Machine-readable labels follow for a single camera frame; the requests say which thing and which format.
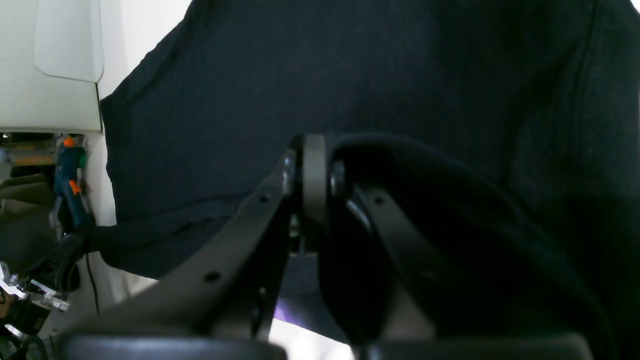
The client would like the grey partition panel right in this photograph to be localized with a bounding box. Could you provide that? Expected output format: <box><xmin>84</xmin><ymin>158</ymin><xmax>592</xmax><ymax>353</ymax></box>
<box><xmin>0</xmin><ymin>0</ymin><xmax>105</xmax><ymax>133</ymax></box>

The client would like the blue orange hand tool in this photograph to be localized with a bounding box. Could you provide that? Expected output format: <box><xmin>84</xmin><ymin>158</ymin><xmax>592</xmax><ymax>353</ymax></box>
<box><xmin>49</xmin><ymin>134</ymin><xmax>96</xmax><ymax>240</ymax></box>

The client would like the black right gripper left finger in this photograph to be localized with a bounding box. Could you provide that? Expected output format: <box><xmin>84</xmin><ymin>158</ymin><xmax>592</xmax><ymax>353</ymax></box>
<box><xmin>58</xmin><ymin>135</ymin><xmax>303</xmax><ymax>360</ymax></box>

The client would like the black T-shirt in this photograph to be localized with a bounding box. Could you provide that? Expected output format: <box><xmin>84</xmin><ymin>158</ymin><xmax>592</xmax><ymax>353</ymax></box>
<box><xmin>95</xmin><ymin>0</ymin><xmax>639</xmax><ymax>360</ymax></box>

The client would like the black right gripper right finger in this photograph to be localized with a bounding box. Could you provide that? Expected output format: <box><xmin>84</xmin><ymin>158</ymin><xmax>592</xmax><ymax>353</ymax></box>
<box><xmin>327</xmin><ymin>160</ymin><xmax>594</xmax><ymax>360</ymax></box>

